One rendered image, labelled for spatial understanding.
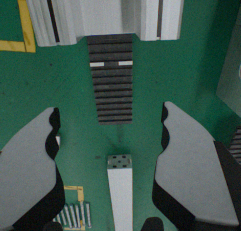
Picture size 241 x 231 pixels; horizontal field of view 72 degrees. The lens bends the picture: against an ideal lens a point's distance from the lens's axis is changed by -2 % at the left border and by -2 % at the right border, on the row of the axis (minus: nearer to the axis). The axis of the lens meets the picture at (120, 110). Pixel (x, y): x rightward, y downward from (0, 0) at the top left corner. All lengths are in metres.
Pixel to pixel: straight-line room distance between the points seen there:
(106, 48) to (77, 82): 0.06
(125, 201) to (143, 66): 0.26
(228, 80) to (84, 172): 0.28
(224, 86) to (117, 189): 0.24
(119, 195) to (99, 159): 0.08
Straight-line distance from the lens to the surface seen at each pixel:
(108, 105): 0.23
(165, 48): 0.22
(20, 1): 0.23
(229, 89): 0.24
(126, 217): 0.42
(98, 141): 0.28
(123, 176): 0.30
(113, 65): 0.21
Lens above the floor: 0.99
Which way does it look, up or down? 58 degrees down
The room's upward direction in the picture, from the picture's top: 177 degrees clockwise
